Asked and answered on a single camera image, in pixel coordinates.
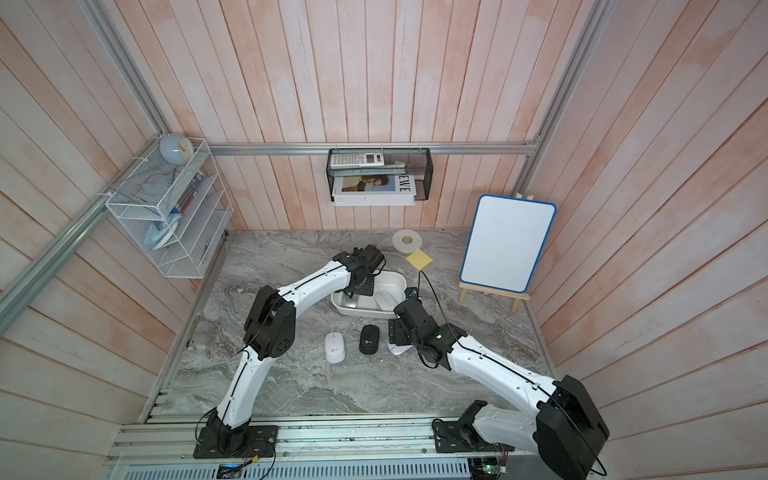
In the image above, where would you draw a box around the green thin book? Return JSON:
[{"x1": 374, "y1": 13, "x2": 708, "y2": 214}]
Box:
[{"x1": 326, "y1": 164, "x2": 408, "y2": 177}]

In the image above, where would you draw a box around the aluminium front rail frame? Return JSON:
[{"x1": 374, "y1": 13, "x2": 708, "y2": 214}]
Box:
[{"x1": 104, "y1": 413, "x2": 602, "y2": 466}]

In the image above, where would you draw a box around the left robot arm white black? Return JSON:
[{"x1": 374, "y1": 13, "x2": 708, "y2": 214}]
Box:
[{"x1": 196, "y1": 245, "x2": 386, "y2": 457}]

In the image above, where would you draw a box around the yellow sticky note pad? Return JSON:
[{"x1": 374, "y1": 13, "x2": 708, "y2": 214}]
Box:
[{"x1": 406, "y1": 249, "x2": 433, "y2": 271}]

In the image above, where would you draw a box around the small wooden easel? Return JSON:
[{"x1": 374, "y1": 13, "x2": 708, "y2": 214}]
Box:
[{"x1": 457, "y1": 191, "x2": 533, "y2": 314}]

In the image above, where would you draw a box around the silver computer mouse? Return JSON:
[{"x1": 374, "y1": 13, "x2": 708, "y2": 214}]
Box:
[{"x1": 339, "y1": 293, "x2": 360, "y2": 309}]

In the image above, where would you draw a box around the white tape roll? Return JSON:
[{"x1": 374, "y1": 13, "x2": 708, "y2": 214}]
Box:
[{"x1": 392, "y1": 229, "x2": 423, "y2": 254}]

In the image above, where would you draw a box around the blue framed whiteboard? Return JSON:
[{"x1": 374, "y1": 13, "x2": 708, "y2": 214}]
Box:
[{"x1": 459, "y1": 194, "x2": 558, "y2": 295}]

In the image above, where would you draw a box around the white calculator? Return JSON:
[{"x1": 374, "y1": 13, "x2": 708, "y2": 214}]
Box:
[{"x1": 330, "y1": 151, "x2": 385, "y2": 170}]

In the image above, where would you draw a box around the black mesh wall basket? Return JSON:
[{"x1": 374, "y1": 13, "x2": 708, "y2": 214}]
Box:
[{"x1": 325, "y1": 146, "x2": 434, "y2": 205}]

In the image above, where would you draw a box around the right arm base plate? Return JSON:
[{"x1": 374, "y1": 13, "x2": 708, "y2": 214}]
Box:
[{"x1": 431, "y1": 419, "x2": 514, "y2": 453}]

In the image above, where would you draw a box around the white wire wall rack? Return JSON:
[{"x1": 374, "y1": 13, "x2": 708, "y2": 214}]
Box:
[{"x1": 106, "y1": 136, "x2": 234, "y2": 280}]

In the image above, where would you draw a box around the white plastic storage box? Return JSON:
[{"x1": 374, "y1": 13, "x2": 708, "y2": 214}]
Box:
[{"x1": 331, "y1": 271, "x2": 407, "y2": 319}]

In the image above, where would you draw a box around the black computer mouse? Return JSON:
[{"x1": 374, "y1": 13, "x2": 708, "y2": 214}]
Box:
[{"x1": 359, "y1": 324, "x2": 380, "y2": 355}]

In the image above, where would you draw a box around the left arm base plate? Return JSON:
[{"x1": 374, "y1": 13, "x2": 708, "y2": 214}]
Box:
[{"x1": 193, "y1": 417, "x2": 279, "y2": 459}]

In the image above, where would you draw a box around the white magazine book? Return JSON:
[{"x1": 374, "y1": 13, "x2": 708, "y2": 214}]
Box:
[{"x1": 332, "y1": 175, "x2": 417, "y2": 207}]

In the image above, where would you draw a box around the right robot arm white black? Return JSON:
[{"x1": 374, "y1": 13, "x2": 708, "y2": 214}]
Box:
[{"x1": 394, "y1": 298, "x2": 610, "y2": 479}]

